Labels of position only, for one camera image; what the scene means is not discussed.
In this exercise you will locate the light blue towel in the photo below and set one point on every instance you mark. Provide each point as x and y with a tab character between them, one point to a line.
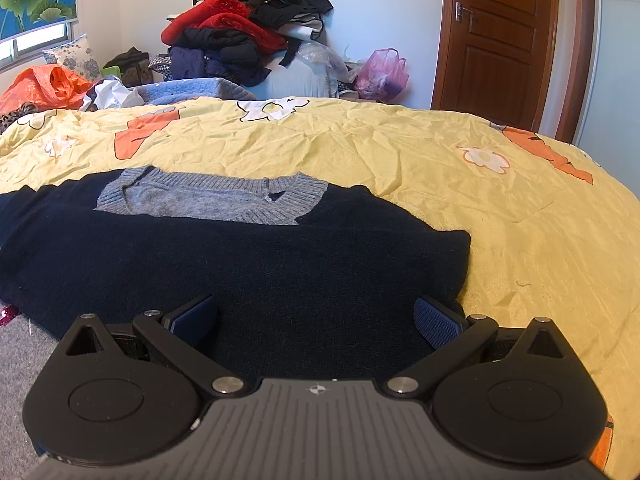
185	91

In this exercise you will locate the leopard print cloth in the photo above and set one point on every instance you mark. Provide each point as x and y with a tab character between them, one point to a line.
15	116

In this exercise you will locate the floral pillow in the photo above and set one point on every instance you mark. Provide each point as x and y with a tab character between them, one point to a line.
75	57

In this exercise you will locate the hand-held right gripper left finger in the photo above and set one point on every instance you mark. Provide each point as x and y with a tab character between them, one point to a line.
196	321

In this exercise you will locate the white crumpled plastic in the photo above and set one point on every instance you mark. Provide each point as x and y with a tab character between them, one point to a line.
111	94

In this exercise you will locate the window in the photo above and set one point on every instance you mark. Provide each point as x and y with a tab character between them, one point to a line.
35	42

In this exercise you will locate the pink sequin item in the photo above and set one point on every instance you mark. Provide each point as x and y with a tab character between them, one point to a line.
7	316

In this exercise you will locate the yellow floral bed sheet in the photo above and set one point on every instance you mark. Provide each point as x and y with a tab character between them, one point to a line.
450	220

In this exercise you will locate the pile of clothes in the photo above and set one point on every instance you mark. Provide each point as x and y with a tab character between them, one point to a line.
240	20

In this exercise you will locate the pink plastic bag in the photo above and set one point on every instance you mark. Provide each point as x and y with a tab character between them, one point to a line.
382	75

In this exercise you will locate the brown wooden door frame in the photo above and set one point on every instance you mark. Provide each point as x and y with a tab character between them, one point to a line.
577	50

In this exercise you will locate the brown wooden door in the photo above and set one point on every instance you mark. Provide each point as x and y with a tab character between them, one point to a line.
492	40

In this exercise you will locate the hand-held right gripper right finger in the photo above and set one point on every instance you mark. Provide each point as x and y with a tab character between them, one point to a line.
436	325

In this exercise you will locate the dark brown bag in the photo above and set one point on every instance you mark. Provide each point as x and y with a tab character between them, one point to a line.
131	66

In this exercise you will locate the navy sweater with grey collar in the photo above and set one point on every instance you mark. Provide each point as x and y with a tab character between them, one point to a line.
260	265

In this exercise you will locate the pale grey cloth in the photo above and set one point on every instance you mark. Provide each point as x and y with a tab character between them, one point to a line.
292	82

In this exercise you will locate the clear plastic bag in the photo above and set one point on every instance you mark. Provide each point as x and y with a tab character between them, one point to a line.
325	59

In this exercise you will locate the orange cloth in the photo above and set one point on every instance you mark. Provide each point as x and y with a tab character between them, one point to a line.
42	87

